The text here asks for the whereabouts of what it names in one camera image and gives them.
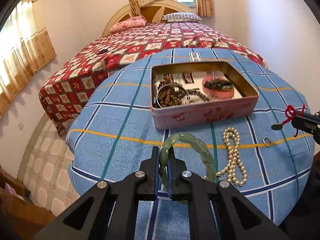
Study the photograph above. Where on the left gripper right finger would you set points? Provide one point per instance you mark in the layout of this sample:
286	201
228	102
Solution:
217	210

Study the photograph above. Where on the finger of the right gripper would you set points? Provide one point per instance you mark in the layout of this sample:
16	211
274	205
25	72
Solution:
308	123

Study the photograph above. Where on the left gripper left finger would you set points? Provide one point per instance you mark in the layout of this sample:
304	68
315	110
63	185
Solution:
107	210

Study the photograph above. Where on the red string pendant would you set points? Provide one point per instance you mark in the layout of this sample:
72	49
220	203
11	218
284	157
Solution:
290	113

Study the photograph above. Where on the green jade bangle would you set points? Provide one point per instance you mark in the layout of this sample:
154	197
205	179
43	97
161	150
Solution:
196	144

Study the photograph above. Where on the pink bangle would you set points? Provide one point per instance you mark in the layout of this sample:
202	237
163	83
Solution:
215	93

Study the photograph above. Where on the blue plaid tablecloth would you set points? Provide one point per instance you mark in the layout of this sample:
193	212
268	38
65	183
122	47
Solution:
115	132

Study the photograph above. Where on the wooden furniture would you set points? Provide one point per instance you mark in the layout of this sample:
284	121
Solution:
20	218

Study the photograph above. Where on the printed paper sheet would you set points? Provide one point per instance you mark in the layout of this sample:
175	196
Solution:
184	88

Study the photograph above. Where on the pink metal tin box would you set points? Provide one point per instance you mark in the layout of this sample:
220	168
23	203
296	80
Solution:
176	116

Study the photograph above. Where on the red patterned bedspread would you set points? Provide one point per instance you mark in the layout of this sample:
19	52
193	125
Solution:
66	92

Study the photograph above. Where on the black object on bed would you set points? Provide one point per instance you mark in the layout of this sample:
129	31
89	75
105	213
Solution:
102	51

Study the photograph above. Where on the plaid pillow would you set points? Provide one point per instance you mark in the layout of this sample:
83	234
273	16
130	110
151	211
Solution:
181	17

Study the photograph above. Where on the left window curtain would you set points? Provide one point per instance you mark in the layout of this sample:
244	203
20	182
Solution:
25	48

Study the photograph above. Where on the beige wooden headboard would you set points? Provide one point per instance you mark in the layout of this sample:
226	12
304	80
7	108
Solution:
153	12

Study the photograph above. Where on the pink floral pillow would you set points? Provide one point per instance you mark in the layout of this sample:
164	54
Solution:
137	21

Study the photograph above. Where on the wall socket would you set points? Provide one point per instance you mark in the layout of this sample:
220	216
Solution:
20	126

